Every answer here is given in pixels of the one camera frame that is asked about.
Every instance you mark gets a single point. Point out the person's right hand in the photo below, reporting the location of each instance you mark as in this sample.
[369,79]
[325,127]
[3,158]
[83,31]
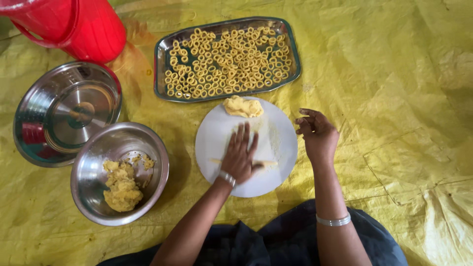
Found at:
[320,136]

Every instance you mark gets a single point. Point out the person's left hand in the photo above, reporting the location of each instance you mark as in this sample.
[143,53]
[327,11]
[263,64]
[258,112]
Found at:
[238,159]

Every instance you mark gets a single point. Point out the person's right fingers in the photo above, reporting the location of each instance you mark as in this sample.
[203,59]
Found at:
[303,120]

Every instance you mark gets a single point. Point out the yellow dough lump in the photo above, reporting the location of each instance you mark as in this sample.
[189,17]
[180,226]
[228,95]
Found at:
[242,107]

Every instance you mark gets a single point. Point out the yellow tarpaulin sheet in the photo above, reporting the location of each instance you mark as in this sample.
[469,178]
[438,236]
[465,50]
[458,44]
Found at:
[369,92]

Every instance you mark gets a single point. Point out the round white rolling board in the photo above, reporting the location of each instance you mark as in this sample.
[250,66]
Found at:
[218,144]

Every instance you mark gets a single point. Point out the heap of dough rings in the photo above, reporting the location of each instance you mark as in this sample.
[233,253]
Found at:
[227,62]

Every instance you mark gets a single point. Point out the silver left wrist bangle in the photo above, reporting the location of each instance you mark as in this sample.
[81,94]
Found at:
[227,178]

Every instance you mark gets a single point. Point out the silver wrist bangle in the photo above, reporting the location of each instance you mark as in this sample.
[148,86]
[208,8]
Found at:
[227,178]
[333,221]

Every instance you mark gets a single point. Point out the silver right wrist bangle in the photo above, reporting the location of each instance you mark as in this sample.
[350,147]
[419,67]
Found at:
[333,221]

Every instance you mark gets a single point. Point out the person's dark clothing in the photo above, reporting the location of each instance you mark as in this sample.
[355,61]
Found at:
[273,240]

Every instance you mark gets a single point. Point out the rectangular steel tray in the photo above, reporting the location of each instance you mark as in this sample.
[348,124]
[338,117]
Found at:
[162,55]

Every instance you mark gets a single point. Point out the yellow dough mass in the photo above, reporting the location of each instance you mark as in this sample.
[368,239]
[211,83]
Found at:
[122,188]

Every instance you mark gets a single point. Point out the steel mixing bowl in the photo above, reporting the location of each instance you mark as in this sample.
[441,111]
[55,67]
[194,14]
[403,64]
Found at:
[111,147]

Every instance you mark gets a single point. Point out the steel pot lid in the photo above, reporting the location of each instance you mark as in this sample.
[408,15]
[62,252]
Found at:
[66,111]

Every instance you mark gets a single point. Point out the red plastic bucket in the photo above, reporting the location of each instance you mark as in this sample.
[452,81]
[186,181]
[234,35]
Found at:
[85,26]

